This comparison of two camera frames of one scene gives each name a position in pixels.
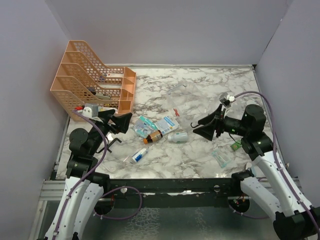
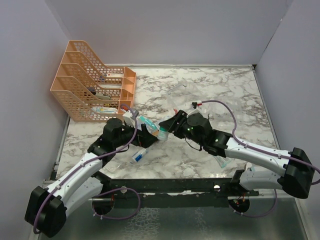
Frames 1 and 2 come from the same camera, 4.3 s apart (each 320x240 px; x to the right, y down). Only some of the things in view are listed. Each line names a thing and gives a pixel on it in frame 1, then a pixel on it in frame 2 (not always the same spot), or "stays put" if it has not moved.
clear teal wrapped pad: (222, 160) stays put
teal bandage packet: (148, 123) stays put
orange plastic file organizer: (82, 80) stays put
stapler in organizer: (102, 96) stays put
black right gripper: (208, 130) to (172, 125)
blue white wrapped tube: (138, 155) stays put
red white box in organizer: (115, 75) stays put
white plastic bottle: (178, 137) to (163, 133)
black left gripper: (122, 121) to (144, 138)
